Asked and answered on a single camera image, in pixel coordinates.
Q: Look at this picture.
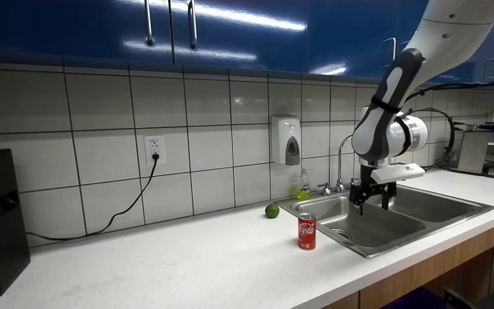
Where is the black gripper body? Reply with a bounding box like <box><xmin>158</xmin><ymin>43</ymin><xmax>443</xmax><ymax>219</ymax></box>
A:
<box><xmin>356</xmin><ymin>176</ymin><xmax>393</xmax><ymax>202</ymax></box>

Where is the red soda can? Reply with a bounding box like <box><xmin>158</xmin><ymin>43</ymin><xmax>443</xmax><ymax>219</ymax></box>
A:
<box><xmin>297</xmin><ymin>211</ymin><xmax>320</xmax><ymax>252</ymax></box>

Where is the stainless steel double sink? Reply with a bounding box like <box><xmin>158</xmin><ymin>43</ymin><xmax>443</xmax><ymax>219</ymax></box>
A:
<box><xmin>279</xmin><ymin>183</ymin><xmax>494</xmax><ymax>259</ymax></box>

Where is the chrome gooseneck faucet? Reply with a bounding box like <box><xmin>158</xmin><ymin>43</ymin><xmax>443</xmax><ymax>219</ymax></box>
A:
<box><xmin>315</xmin><ymin>134</ymin><xmax>357</xmax><ymax>195</ymax></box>

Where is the yellow-green dish soap bottle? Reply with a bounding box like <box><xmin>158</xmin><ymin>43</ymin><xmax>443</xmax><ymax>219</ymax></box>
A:
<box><xmin>291</xmin><ymin>166</ymin><xmax>315</xmax><ymax>202</ymax></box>

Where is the wooden lower cabinet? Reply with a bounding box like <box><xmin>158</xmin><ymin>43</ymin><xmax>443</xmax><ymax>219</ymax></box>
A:
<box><xmin>323</xmin><ymin>212</ymin><xmax>494</xmax><ymax>309</ymax></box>

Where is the silver coffee machine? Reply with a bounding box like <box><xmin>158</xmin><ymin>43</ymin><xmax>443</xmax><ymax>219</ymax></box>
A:
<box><xmin>450</xmin><ymin>118</ymin><xmax>494</xmax><ymax>182</ymax></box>

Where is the black chair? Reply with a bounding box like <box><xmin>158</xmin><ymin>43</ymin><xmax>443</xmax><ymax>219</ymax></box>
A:
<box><xmin>441</xmin><ymin>283</ymin><xmax>494</xmax><ymax>309</ymax></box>

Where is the blue upper cabinet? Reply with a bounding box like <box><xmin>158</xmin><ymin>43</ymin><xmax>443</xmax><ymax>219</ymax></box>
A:
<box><xmin>0</xmin><ymin>0</ymin><xmax>494</xmax><ymax>91</ymax></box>

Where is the white wall soap dispenser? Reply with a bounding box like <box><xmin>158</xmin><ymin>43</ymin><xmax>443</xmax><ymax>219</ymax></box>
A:
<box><xmin>270</xmin><ymin>115</ymin><xmax>304</xmax><ymax>168</ymax></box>

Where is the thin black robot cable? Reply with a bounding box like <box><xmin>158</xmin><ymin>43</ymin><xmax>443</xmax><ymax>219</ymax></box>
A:
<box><xmin>404</xmin><ymin>84</ymin><xmax>459</xmax><ymax>154</ymax></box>

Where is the metal cabinet handle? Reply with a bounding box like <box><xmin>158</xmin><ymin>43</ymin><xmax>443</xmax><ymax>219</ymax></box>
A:
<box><xmin>143</xmin><ymin>0</ymin><xmax>157</xmax><ymax>48</ymax></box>
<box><xmin>385</xmin><ymin>36</ymin><xmax>400</xmax><ymax>61</ymax></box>
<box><xmin>188</xmin><ymin>0</ymin><xmax>201</xmax><ymax>51</ymax></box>

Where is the black power cord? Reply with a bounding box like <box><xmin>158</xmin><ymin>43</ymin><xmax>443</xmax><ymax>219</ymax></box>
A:
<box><xmin>25</xmin><ymin>152</ymin><xmax>162</xmax><ymax>242</ymax></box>

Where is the white wall outlet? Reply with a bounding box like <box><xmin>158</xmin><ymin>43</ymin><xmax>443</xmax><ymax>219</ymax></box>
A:
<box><xmin>145</xmin><ymin>135</ymin><xmax>167</xmax><ymax>168</ymax></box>

